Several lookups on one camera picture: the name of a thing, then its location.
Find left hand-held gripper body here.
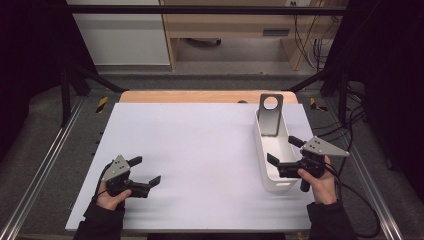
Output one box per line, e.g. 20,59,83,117
101,154,151,199

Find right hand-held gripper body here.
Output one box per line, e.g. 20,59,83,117
276,135,350,193

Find white plastic box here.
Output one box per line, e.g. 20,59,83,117
253,108,301,194

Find dark metal bracket with hole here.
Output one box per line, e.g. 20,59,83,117
257,93,285,137

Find person's left hand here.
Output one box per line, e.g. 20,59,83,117
95,181,133,212

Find person's right hand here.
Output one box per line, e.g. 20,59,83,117
297,155,338,206

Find yellow black tape strip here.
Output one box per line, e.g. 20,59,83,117
95,96,110,114
309,97,329,112

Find white table mat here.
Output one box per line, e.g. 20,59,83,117
65,102,348,233

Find wooden table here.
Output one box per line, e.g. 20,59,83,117
119,89,299,104

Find black curtain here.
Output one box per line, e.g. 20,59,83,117
0,0,98,164
324,0,424,194

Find grey rectangular desk plate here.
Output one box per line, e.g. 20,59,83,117
262,29,290,37

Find white cabinet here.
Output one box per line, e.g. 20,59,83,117
65,0,171,66

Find wooden desk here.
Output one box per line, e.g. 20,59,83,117
159,0,349,72

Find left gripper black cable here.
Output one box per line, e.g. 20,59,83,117
94,162,115,202

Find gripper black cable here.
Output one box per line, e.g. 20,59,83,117
324,162,381,239
94,162,115,202

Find black floor cables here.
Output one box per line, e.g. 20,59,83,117
313,83,368,145

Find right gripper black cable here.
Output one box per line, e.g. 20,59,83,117
324,162,381,239

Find aluminium rail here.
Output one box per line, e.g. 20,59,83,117
0,96,86,240
328,99,405,240

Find bundle of hanging cables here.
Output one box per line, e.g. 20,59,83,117
293,13,338,72

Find white wall socket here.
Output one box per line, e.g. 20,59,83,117
285,0,313,8

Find black metal frame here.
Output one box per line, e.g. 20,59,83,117
59,4,351,128

